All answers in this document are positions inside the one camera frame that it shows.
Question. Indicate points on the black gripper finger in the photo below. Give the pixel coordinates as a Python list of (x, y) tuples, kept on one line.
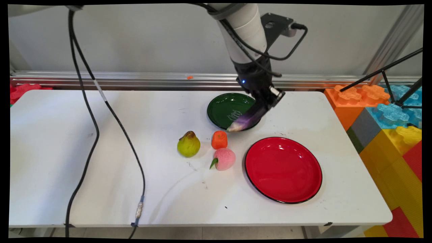
[(276, 97), (262, 100)]

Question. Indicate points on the purple toy eggplant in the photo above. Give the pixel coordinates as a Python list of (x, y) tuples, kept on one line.
[(248, 118)]

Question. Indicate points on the slanted aluminium post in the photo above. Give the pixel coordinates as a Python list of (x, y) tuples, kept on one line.
[(395, 40)]

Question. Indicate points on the red round plate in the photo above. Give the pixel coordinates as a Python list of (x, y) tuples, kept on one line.
[(283, 168)]

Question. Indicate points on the grey foam building block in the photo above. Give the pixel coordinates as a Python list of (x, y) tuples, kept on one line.
[(366, 130)]

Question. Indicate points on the blue foam building block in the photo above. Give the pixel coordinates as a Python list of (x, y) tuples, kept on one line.
[(391, 114)]

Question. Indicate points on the black tripod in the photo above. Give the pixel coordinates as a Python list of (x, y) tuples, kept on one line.
[(384, 71)]

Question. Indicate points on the yellow foam building block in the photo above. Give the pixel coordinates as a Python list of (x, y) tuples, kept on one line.
[(388, 168)]

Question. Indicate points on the pink toy peach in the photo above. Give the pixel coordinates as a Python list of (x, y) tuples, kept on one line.
[(225, 159)]

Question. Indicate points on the green round plate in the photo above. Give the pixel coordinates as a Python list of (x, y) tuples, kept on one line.
[(224, 109)]

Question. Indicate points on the yellow-green toy pear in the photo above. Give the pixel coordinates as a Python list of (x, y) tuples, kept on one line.
[(188, 146)]

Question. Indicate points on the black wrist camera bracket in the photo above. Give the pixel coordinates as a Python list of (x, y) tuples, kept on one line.
[(275, 25)]

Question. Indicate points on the orange foam building block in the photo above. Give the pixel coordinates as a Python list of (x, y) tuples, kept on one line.
[(347, 101)]

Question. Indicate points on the orange toy tangerine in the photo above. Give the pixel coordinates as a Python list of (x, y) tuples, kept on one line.
[(219, 140)]

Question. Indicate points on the red foam building block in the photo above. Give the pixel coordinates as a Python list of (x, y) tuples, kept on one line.
[(414, 160), (20, 91), (401, 224)]

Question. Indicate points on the horizontal aluminium rail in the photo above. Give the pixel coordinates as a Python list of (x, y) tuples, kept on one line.
[(101, 80)]

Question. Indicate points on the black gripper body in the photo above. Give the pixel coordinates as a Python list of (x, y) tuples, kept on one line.
[(253, 76)]

